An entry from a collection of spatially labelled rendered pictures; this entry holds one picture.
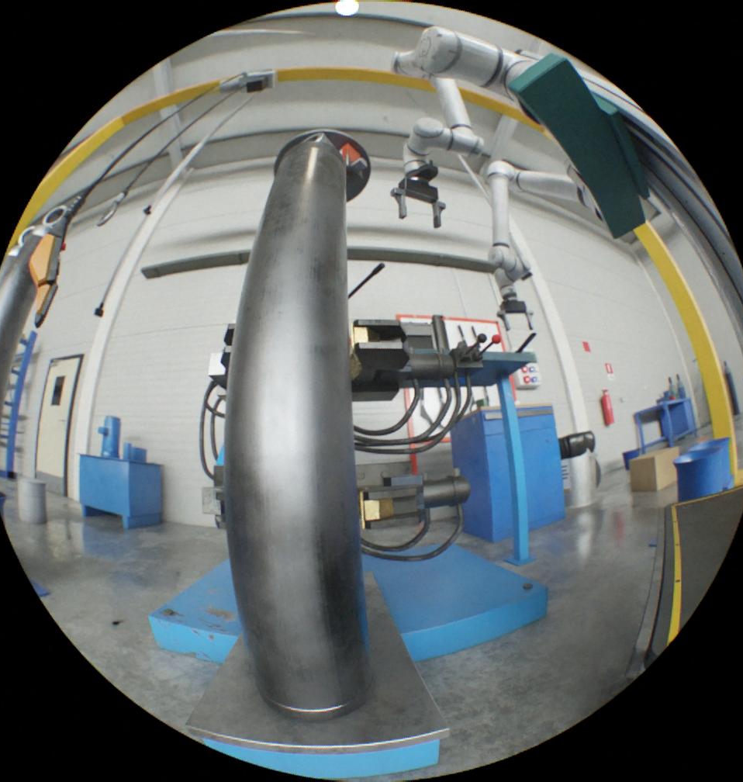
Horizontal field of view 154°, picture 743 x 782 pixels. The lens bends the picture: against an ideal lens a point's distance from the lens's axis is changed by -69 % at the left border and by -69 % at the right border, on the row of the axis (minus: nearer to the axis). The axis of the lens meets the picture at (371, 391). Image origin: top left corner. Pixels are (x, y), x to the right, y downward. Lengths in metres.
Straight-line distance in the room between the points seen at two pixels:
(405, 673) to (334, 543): 0.36
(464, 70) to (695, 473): 1.61
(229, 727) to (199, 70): 7.56
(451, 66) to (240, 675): 1.38
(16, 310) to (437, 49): 1.58
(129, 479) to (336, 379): 2.56
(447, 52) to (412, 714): 1.28
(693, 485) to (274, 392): 1.55
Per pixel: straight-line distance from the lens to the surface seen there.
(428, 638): 0.85
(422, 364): 1.01
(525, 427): 2.14
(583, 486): 2.71
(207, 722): 0.58
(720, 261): 0.87
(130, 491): 2.83
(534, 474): 2.16
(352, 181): 1.46
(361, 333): 0.79
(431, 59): 0.83
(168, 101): 3.93
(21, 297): 1.46
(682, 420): 7.01
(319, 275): 0.48
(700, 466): 1.50
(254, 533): 0.37
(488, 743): 0.69
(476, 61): 0.85
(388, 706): 0.57
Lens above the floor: 0.58
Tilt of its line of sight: 17 degrees up
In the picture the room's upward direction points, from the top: 4 degrees counter-clockwise
